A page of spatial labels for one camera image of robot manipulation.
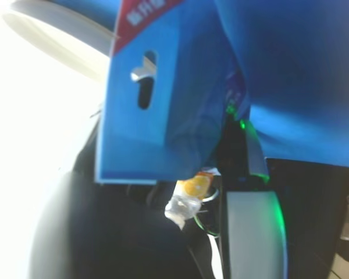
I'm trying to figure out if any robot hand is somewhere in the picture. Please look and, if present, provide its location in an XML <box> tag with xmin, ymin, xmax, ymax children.
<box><xmin>31</xmin><ymin>116</ymin><xmax>289</xmax><ymax>279</ymax></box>

